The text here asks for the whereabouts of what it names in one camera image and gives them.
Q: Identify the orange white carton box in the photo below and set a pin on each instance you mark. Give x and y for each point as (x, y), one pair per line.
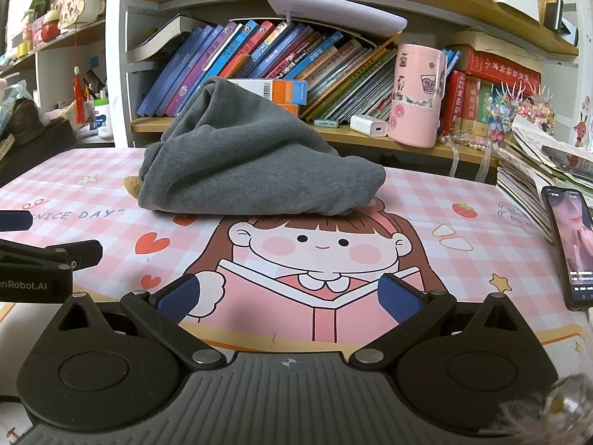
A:
(268, 92)

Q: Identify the stack of notebooks and papers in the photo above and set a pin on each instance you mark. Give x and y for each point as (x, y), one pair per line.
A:
(523, 171)

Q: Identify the small red jar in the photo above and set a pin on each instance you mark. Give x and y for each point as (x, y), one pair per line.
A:
(50, 32)

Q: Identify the white bottle blue label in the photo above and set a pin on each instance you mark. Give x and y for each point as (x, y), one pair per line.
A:
(103, 120)

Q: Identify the thick beige book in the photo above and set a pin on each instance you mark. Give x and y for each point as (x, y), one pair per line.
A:
(491, 44)

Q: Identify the black smartphone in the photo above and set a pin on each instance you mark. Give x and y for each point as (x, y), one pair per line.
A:
(572, 241)

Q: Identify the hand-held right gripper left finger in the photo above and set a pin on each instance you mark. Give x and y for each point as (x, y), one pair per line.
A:
(178, 297)

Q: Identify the dark bag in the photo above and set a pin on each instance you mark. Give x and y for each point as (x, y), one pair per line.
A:
(28, 139)

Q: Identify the black small device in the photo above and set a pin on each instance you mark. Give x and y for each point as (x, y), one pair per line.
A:
(558, 21)

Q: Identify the red tassel ornament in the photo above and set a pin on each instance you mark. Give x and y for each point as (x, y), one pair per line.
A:
(78, 97)

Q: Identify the cartoon deer sticker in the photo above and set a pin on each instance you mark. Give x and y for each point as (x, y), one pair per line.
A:
(583, 125)

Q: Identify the wooden white bookshelf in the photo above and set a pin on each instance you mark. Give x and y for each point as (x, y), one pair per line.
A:
(352, 136)

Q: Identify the clear crystal ball charm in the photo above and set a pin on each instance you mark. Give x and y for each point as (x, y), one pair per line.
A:
(574, 403)

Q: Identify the white charger plug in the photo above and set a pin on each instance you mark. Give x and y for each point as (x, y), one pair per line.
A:
(368, 125)

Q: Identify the grey fluffy pompom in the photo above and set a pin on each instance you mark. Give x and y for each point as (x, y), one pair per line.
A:
(523, 419)

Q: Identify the light blue small box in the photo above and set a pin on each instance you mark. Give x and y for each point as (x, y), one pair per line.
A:
(326, 123)

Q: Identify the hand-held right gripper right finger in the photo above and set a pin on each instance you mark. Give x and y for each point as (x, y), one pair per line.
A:
(400, 299)

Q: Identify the white side shelf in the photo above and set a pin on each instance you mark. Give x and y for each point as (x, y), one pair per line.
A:
(51, 55)

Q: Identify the sparkly bead bouquet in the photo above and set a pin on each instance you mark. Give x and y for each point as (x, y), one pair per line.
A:
(519, 109)

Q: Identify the orange red thick book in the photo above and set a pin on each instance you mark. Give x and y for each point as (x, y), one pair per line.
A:
(472, 104)

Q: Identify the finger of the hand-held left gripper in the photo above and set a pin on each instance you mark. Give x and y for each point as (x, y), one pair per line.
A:
(83, 251)
(14, 220)

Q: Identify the pink cartoon table mat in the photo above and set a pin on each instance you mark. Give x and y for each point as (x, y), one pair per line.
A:
(463, 250)

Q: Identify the red thick dictionary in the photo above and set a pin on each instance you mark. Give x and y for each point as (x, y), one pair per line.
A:
(500, 67)

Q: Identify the row of colourful books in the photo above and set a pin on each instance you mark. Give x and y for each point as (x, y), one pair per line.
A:
(259, 51)

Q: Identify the pink printed tin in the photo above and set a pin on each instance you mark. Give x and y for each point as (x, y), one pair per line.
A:
(414, 102)

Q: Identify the grey pants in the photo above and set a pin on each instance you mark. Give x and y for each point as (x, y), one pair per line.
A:
(241, 157)

